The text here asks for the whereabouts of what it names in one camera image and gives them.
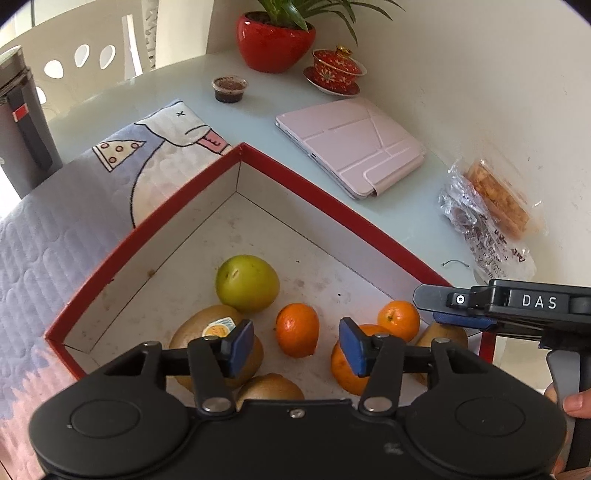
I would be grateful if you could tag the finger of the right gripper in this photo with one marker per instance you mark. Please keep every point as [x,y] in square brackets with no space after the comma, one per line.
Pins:
[475,323]

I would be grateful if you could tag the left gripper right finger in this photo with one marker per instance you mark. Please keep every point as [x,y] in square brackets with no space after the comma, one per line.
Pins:
[456,376]

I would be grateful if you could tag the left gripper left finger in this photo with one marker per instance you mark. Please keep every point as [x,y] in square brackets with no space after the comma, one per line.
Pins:
[209,361]

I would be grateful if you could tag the orange mandarin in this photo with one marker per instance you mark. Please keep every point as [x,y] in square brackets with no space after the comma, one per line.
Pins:
[345,373]
[297,330]

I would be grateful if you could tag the green apple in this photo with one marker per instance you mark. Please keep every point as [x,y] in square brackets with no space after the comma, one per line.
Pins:
[247,283]

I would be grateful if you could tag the person right hand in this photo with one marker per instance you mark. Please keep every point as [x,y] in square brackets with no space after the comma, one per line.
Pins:
[577,406]

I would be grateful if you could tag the mandarin right in box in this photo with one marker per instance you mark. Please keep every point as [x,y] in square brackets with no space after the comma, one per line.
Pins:
[401,319]

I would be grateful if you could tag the crinkled plastic snack bag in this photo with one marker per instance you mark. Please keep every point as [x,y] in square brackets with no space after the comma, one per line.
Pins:
[496,255]

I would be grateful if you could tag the orange mandarin in box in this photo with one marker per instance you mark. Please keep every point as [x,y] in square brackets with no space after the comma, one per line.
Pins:
[297,330]

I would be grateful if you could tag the clear plastic snack box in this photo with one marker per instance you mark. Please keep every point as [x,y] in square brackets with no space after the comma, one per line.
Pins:
[502,188]

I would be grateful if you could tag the red cardboard box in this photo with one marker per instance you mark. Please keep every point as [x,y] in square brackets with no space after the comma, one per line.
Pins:
[327,256]

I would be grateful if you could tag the pink tablet case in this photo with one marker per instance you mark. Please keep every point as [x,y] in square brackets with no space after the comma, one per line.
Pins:
[362,148]

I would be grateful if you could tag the cartoon quilted blanket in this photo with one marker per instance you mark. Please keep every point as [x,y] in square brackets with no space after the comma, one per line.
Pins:
[61,232]

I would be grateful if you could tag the small sauce cup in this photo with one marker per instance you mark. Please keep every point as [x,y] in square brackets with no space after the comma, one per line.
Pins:
[229,89]

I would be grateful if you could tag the black grey bin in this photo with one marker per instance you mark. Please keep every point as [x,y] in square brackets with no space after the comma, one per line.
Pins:
[28,153]

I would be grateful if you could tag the red lidded tea cup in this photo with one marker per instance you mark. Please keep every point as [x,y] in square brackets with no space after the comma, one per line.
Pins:
[335,71]

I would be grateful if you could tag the red plant pot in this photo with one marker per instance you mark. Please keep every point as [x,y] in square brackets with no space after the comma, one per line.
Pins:
[271,49]

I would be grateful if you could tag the white cutout chair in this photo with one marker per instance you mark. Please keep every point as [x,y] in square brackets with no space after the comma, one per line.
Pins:
[77,49]

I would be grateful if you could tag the green potted plant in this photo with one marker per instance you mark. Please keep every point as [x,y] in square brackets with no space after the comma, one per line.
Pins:
[294,14]

